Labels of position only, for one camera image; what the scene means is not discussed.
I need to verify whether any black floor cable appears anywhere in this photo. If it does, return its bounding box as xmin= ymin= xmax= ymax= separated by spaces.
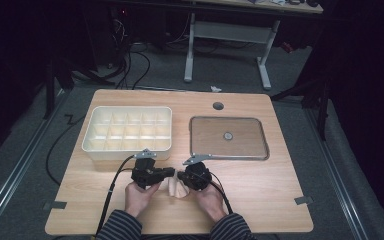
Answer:
xmin=45 ymin=114 xmax=87 ymax=187

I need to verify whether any cream divided storage box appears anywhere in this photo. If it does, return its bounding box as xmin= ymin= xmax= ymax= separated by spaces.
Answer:
xmin=81 ymin=105 xmax=174 ymax=162

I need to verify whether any person's left hand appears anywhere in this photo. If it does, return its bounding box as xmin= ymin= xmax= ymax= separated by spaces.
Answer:
xmin=124 ymin=180 xmax=163 ymax=219

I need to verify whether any hand-held gripper black cable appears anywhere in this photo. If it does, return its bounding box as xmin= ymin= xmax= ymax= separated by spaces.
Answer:
xmin=195 ymin=170 xmax=234 ymax=215
xmin=94 ymin=154 xmax=138 ymax=237

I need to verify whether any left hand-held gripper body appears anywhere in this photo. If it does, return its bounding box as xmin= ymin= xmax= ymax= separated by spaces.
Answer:
xmin=131 ymin=148 xmax=168 ymax=190

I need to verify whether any person's right hand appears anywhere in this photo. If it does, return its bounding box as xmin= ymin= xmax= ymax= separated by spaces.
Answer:
xmin=192 ymin=184 xmax=228 ymax=224

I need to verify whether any red object on floor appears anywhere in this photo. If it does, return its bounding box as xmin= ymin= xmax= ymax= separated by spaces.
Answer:
xmin=280 ymin=41 xmax=295 ymax=54

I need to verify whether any clear lid with round knob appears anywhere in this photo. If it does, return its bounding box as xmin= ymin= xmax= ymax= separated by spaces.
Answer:
xmin=188 ymin=115 xmax=271 ymax=162

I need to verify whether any wooden desk with white legs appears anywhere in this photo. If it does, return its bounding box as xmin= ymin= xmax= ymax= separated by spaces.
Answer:
xmin=182 ymin=0 xmax=325 ymax=91

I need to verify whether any bundle of black cables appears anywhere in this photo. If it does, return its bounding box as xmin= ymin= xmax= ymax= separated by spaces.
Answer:
xmin=111 ymin=16 xmax=152 ymax=91

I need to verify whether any pink sock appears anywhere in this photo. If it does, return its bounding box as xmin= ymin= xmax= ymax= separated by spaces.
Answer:
xmin=159 ymin=175 xmax=191 ymax=200

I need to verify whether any left hand-held gripper black cable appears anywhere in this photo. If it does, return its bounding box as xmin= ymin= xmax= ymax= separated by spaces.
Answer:
xmin=94 ymin=154 xmax=138 ymax=237

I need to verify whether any right hand-held gripper black cable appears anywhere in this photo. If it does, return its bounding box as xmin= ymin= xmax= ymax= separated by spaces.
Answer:
xmin=195 ymin=170 xmax=234 ymax=215

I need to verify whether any metal floor rail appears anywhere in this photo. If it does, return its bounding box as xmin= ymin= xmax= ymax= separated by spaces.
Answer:
xmin=304 ymin=108 xmax=370 ymax=240
xmin=0 ymin=89 xmax=66 ymax=232

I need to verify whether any grey tape strip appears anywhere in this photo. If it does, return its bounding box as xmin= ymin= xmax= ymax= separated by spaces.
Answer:
xmin=42 ymin=200 xmax=68 ymax=211
xmin=294 ymin=195 xmax=315 ymax=206

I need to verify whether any black metal stand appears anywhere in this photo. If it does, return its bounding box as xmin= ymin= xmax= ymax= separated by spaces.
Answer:
xmin=269 ymin=64 xmax=335 ymax=141
xmin=42 ymin=56 xmax=76 ymax=120

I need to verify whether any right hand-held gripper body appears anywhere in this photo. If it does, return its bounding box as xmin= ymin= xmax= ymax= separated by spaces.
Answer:
xmin=182 ymin=152 xmax=213 ymax=192

